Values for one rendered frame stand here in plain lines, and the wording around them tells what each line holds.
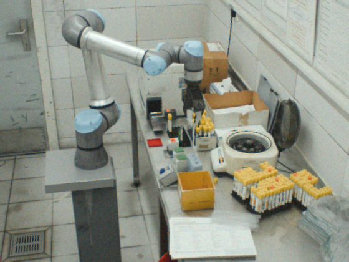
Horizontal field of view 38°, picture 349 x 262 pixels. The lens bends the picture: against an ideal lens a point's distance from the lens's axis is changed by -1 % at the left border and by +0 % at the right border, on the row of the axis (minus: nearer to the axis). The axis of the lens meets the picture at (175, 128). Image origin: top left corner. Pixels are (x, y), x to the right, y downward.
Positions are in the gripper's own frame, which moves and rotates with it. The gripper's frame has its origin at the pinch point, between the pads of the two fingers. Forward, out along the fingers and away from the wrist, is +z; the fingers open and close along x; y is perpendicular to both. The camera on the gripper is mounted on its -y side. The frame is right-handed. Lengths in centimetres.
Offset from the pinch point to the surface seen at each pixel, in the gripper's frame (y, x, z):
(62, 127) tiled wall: 191, 57, 94
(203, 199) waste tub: -25.2, 2.2, 20.1
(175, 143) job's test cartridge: 17.3, 3.8, 18.0
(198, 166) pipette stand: -7.9, -0.4, 15.9
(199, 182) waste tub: -12.6, 0.5, 20.6
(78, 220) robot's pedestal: 5, 52, 46
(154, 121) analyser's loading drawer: 46, 8, 21
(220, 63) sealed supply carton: 92, -41, 10
